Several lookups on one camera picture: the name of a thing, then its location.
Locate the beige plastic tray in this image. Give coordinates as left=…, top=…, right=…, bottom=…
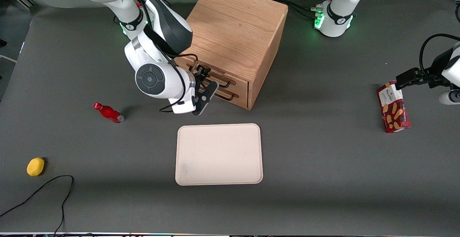
left=175, top=123, right=263, bottom=186

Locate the oak wooden drawer cabinet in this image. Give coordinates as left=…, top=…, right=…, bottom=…
left=175, top=0, right=289, bottom=111

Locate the thick black base cable bundle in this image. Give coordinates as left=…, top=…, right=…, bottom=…
left=272, top=0, right=319, bottom=19

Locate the thin black table cable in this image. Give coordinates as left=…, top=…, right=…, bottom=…
left=0, top=175, right=75, bottom=236

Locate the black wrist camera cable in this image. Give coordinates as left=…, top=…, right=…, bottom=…
left=115, top=0, right=199, bottom=113
left=418, top=33, right=460, bottom=74

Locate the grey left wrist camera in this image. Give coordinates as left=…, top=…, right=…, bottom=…
left=438, top=90, right=460, bottom=106

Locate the black left wrist camera cable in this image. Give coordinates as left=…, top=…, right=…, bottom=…
left=418, top=33, right=460, bottom=74

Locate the red tartan shortbread box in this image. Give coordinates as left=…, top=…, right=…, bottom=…
left=377, top=81, right=411, bottom=133

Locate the yellow lemon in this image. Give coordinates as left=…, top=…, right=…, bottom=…
left=27, top=157, right=45, bottom=177

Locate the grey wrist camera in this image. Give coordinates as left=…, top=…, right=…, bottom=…
left=193, top=81, right=220, bottom=116
left=438, top=90, right=460, bottom=106

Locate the wooden drawer with handle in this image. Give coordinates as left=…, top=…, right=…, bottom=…
left=175, top=55, right=249, bottom=96
left=211, top=85, right=249, bottom=110

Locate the red plastic bottle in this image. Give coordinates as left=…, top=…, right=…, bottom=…
left=93, top=102, right=125, bottom=124

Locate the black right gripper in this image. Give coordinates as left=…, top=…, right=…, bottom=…
left=194, top=65, right=213, bottom=99

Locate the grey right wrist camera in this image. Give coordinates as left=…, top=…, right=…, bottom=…
left=193, top=81, right=220, bottom=116

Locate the black metal drawer handle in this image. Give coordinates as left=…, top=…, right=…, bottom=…
left=214, top=88, right=236, bottom=102
left=208, top=75, right=233, bottom=89

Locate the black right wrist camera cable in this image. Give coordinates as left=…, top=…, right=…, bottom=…
left=115, top=0, right=199, bottom=113

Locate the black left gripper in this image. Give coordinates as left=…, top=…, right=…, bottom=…
left=395, top=47, right=455, bottom=90

